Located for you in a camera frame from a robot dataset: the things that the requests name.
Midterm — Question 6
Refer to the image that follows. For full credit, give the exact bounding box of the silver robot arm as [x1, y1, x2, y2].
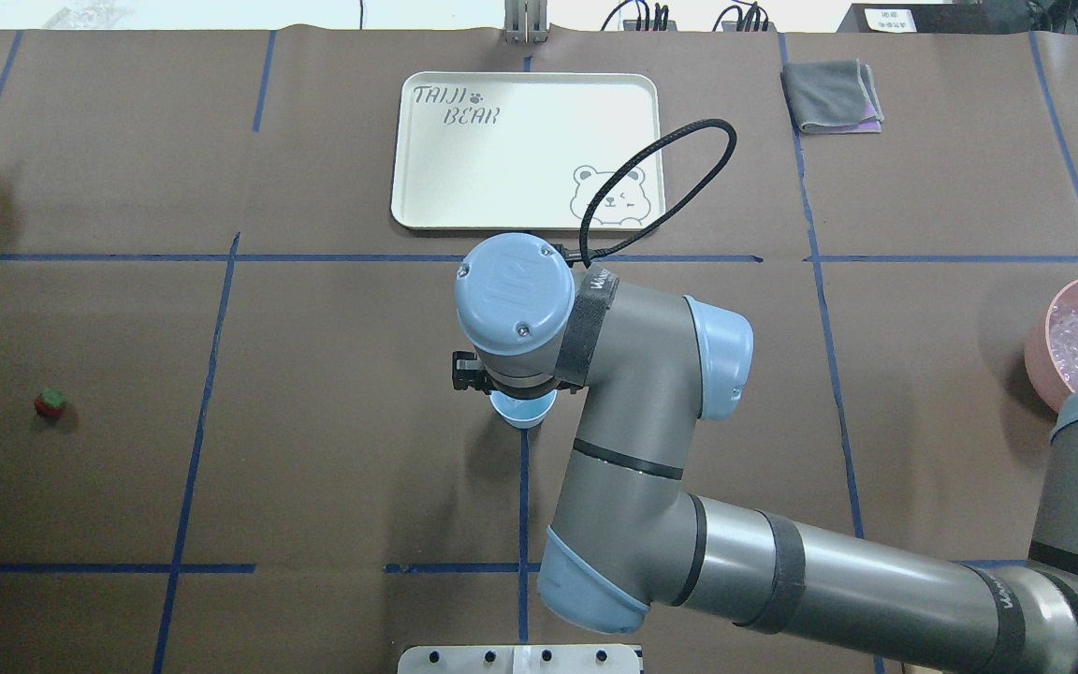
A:
[454, 233, 1078, 673]

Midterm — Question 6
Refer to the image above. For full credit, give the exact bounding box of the light blue cup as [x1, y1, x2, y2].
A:
[490, 389, 558, 430]

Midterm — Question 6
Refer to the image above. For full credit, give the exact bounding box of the cream bear tray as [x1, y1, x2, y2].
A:
[392, 71, 664, 233]

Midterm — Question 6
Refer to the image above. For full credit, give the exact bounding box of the grey folded cloth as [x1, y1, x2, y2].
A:
[780, 59, 885, 134]

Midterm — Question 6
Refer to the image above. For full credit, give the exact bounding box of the red strawberry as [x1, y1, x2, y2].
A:
[33, 388, 67, 419]

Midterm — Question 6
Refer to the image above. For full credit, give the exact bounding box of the pink bowl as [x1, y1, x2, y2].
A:
[1024, 280, 1078, 413]

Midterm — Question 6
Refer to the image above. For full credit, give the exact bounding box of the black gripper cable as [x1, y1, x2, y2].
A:
[558, 118, 738, 267]

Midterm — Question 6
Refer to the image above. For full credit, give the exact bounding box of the aluminium frame post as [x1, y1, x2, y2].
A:
[503, 0, 550, 44]

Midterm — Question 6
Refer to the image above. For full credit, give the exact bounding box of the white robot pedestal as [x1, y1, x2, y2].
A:
[397, 643, 645, 673]

